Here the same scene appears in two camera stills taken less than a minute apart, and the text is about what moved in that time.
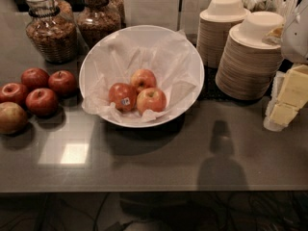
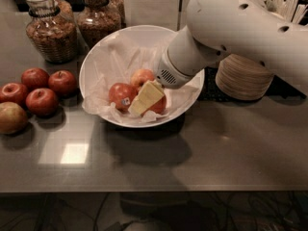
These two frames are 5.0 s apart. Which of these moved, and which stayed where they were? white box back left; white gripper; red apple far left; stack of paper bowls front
Moved: white gripper
Stayed: stack of paper bowls front; white box back left; red apple far left
